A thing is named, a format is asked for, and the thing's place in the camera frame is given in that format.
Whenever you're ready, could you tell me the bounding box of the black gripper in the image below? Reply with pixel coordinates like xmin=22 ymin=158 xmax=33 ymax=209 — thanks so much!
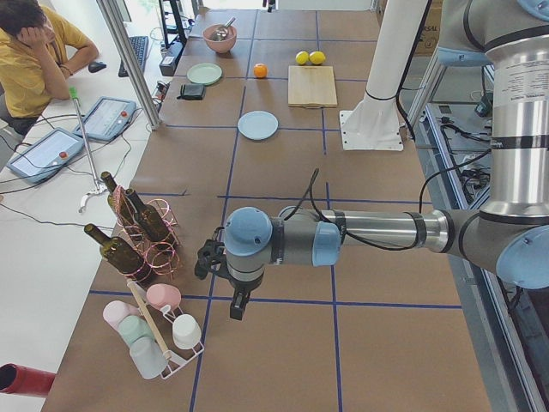
xmin=228 ymin=264 xmax=264 ymax=320

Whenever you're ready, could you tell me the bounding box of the light blue plate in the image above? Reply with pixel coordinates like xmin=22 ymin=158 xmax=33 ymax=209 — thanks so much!
xmin=237 ymin=111 xmax=279 ymax=141

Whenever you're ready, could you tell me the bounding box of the orange mandarin fruit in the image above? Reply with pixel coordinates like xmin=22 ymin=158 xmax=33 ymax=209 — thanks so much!
xmin=253 ymin=64 xmax=268 ymax=79

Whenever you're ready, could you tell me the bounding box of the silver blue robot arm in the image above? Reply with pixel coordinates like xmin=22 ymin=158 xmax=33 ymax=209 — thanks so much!
xmin=223 ymin=1 xmax=548 ymax=319

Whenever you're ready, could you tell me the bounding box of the light green plate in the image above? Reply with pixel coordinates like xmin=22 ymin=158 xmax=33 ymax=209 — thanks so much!
xmin=186 ymin=63 xmax=223 ymax=86

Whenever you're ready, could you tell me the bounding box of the white cup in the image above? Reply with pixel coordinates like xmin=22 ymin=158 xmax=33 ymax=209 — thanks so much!
xmin=172 ymin=314 xmax=202 ymax=349

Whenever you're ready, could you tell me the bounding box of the pale blue cup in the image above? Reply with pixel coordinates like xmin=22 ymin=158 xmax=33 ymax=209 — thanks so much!
xmin=130 ymin=336 xmax=167 ymax=379

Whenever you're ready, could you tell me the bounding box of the pale green cup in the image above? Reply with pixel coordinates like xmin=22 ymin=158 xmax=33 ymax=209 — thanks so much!
xmin=118 ymin=315 xmax=154 ymax=347

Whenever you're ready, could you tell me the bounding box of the dark green wine bottle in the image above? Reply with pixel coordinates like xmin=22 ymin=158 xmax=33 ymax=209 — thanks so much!
xmin=125 ymin=188 xmax=174 ymax=244
xmin=100 ymin=171 xmax=136 ymax=228
xmin=84 ymin=223 xmax=154 ymax=285

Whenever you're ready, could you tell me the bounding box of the pale pink cup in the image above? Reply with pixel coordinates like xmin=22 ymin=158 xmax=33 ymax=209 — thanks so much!
xmin=102 ymin=300 xmax=141 ymax=331

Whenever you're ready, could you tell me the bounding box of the metal reacher grabber stick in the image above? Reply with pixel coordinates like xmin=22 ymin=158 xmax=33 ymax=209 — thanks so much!
xmin=69 ymin=87 xmax=107 ymax=214

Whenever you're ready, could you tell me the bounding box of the dark grey folded cloth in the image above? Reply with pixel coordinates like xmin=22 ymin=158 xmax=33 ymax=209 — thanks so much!
xmin=177 ymin=83 xmax=206 ymax=100

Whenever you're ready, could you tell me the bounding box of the blue teach pendant tablet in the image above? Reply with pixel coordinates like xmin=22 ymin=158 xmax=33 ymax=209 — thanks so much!
xmin=7 ymin=128 xmax=84 ymax=183
xmin=82 ymin=96 xmax=137 ymax=142

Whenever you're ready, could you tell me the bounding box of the bamboo cutting board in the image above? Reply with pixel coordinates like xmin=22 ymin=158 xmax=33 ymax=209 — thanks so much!
xmin=287 ymin=65 xmax=338 ymax=108

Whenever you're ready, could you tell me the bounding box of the red cylinder object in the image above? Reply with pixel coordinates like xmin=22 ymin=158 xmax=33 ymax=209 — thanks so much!
xmin=1 ymin=363 xmax=57 ymax=398

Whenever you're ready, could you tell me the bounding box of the yellow lemon far side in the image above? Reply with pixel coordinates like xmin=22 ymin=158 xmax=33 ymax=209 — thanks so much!
xmin=295 ymin=51 xmax=310 ymax=66

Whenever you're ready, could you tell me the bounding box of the yellow lemon near board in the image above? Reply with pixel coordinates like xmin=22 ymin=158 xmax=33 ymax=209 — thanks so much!
xmin=309 ymin=51 xmax=326 ymax=65

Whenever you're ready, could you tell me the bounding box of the pink bowl with ice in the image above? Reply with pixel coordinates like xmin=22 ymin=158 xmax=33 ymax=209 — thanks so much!
xmin=202 ymin=24 xmax=237 ymax=54

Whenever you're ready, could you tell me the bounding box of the steel ice scoop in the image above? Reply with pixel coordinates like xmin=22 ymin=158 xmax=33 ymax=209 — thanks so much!
xmin=209 ymin=16 xmax=236 ymax=41

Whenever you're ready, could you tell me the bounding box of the black computer mouse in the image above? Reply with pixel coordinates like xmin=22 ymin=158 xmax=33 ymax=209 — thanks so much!
xmin=87 ymin=61 xmax=106 ymax=73

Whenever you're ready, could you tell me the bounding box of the black keyboard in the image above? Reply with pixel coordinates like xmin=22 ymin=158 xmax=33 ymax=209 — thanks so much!
xmin=118 ymin=35 xmax=150 ymax=79

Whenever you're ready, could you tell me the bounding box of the person in yellow shirt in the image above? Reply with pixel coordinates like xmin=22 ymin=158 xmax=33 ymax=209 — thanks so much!
xmin=1 ymin=1 xmax=99 ymax=135

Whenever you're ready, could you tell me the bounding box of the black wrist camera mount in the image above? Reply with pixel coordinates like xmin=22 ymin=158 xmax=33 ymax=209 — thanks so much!
xmin=194 ymin=227 xmax=228 ymax=280

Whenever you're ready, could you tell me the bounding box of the white wire cup rack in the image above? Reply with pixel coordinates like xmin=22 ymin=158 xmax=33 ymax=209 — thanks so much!
xmin=127 ymin=282 xmax=204 ymax=379

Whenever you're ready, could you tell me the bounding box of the copper wire bottle rack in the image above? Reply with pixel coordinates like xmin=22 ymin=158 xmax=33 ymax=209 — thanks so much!
xmin=108 ymin=185 xmax=180 ymax=280

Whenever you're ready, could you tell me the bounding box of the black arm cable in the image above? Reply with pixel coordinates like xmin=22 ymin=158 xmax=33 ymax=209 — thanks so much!
xmin=282 ymin=167 xmax=494 ymax=251

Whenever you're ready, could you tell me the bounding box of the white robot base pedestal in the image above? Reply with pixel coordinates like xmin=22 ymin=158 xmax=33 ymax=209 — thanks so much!
xmin=340 ymin=0 xmax=431 ymax=151

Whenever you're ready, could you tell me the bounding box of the aluminium frame post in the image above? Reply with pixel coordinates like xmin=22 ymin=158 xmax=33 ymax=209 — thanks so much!
xmin=96 ymin=0 xmax=161 ymax=130

